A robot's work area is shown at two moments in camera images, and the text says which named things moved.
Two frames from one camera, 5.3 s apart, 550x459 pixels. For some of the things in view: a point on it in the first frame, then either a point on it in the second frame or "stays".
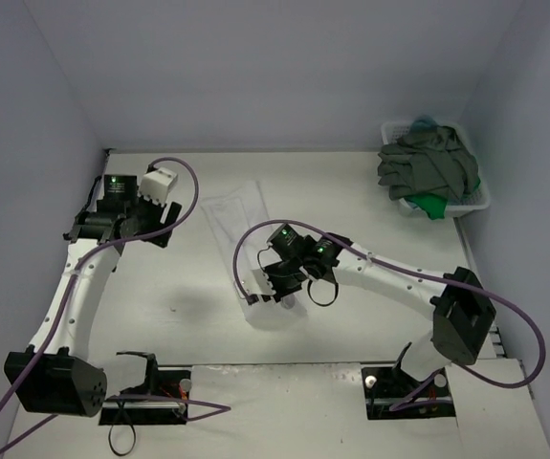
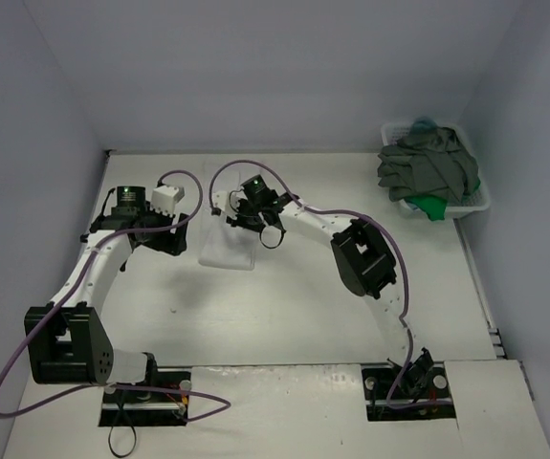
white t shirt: [243, 218] to [227, 245]
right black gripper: [276, 284] to [244, 216]
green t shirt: [433, 205] stays
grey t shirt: [434, 162] stays
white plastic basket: [477, 200] stays
